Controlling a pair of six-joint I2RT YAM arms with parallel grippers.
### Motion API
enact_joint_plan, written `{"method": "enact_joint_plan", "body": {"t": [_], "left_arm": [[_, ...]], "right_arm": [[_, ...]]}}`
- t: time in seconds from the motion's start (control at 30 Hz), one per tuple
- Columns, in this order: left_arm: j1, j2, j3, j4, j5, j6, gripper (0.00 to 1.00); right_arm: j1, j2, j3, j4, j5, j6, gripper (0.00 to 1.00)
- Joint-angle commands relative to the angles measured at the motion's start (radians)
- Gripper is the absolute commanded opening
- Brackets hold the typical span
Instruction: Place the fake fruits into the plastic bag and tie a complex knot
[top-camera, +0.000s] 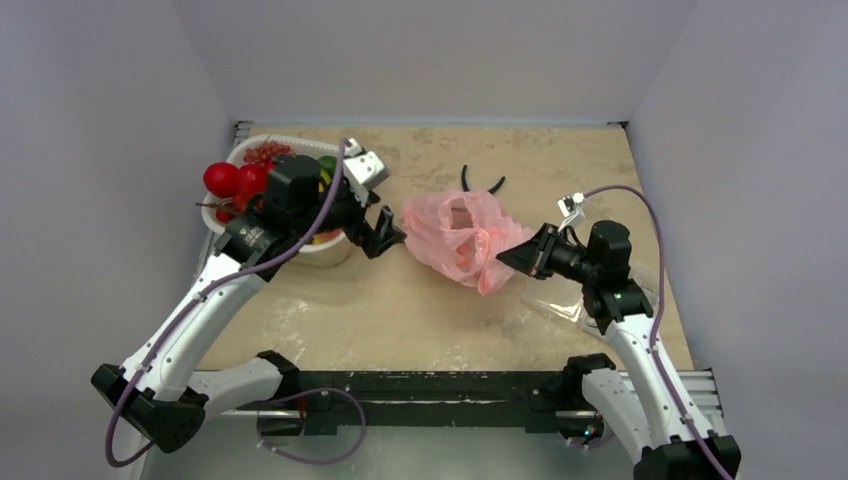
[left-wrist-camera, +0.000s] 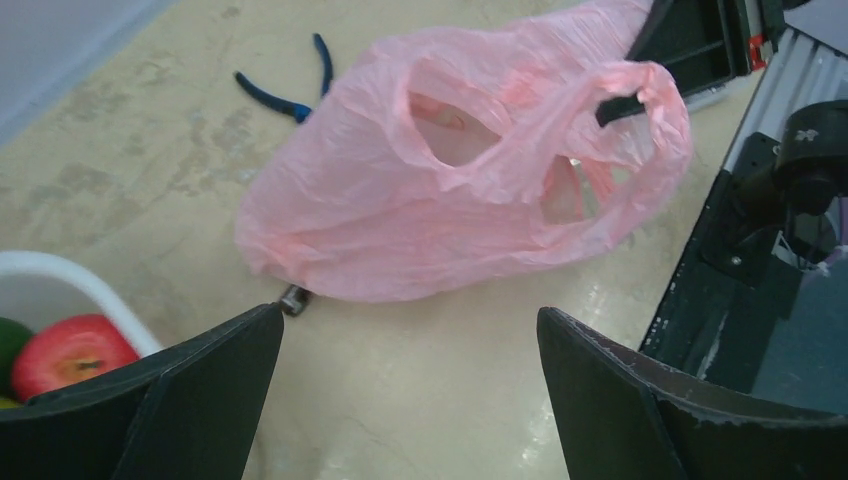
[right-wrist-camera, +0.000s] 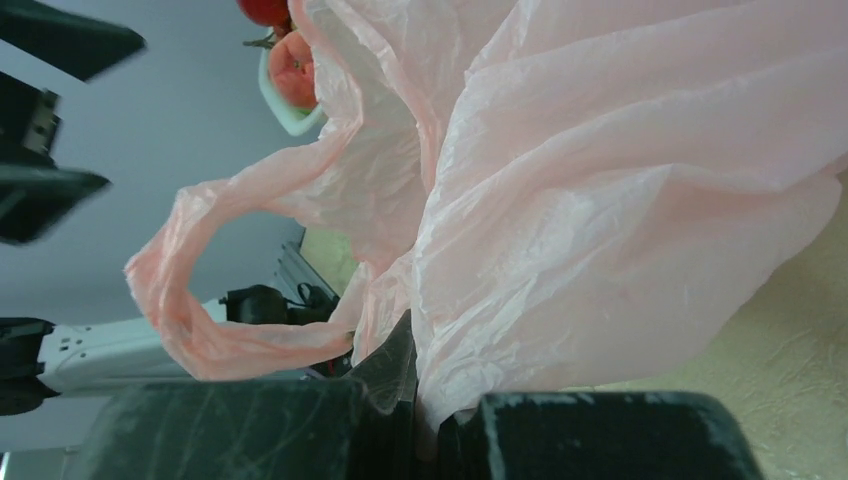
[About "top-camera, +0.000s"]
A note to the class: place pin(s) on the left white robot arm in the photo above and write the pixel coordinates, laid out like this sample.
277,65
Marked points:
159,390

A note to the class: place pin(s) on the clear plastic screw box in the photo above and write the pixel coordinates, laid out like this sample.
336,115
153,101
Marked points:
563,298

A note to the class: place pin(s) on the green fake lime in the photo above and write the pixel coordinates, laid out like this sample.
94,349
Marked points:
328,164

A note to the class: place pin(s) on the pink plastic bag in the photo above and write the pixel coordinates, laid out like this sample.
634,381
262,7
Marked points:
459,235

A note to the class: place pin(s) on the red fake apple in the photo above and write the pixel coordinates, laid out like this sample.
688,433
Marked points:
220,179

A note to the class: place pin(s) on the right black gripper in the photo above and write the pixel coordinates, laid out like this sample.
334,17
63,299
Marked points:
544,250

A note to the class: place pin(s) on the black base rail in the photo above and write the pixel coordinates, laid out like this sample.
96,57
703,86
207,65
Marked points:
534,401

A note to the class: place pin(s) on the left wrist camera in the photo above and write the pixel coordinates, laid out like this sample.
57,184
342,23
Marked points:
363,169

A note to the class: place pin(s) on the red fake grapes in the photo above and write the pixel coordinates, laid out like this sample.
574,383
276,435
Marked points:
268,152

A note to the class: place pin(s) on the red fake pomegranate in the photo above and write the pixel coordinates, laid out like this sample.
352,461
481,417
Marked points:
251,180

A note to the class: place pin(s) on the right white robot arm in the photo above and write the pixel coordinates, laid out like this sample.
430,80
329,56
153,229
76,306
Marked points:
661,427

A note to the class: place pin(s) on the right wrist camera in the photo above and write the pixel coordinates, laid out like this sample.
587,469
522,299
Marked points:
571,208

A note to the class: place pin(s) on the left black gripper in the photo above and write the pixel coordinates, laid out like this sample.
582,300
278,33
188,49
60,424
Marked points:
362,232

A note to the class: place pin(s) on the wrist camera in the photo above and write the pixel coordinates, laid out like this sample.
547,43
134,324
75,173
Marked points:
571,208
363,169

